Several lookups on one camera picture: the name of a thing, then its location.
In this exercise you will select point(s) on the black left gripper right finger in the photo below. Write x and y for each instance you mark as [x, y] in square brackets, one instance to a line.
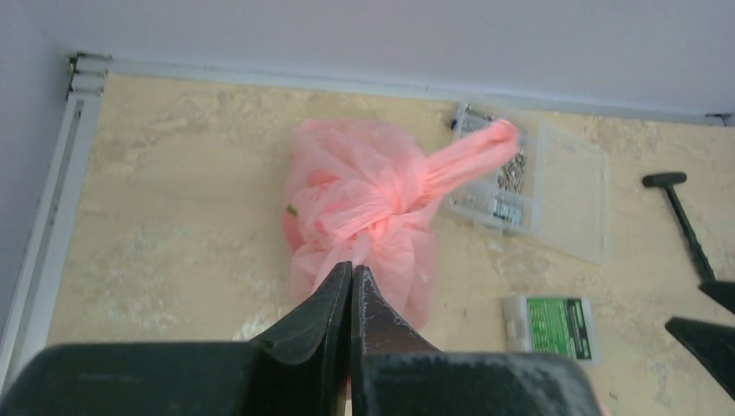
[384, 350]

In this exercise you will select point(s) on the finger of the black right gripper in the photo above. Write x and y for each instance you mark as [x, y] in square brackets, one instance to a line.
[711, 344]
[721, 292]

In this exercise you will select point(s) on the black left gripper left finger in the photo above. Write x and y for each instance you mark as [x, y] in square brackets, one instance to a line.
[300, 363]

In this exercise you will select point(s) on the pink plastic bag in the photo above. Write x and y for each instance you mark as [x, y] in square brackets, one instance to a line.
[363, 191]

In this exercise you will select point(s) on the black hammer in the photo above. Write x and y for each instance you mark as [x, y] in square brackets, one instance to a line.
[667, 181]

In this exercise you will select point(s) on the green labelled small plastic case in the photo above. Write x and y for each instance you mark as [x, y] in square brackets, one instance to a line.
[552, 325]

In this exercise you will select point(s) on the aluminium table frame rail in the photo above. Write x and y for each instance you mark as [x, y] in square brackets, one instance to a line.
[161, 221]

